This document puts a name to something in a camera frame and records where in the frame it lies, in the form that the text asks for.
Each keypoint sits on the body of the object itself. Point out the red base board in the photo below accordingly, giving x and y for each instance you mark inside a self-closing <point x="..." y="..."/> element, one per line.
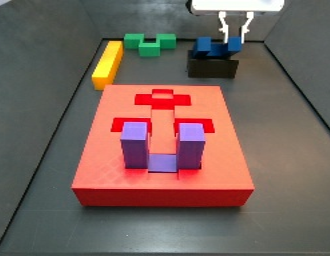
<point x="219" y="184"/>

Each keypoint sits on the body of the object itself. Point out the green zigzag block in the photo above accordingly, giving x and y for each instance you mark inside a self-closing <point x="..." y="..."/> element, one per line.
<point x="150" y="49"/>

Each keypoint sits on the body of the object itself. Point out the blue U-shaped block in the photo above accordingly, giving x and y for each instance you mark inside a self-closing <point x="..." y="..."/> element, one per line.
<point x="207" y="49"/>

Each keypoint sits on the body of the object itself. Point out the black angled fixture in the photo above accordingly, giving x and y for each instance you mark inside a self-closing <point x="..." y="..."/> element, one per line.
<point x="211" y="68"/>

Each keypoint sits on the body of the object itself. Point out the yellow long block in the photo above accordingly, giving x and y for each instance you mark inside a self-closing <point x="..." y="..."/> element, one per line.
<point x="107" y="67"/>

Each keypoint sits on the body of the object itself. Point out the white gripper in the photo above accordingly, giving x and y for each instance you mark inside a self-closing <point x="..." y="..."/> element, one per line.
<point x="210" y="7"/>

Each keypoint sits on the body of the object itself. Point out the purple U-shaped block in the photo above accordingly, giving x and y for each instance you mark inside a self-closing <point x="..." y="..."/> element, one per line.
<point x="166" y="151"/>

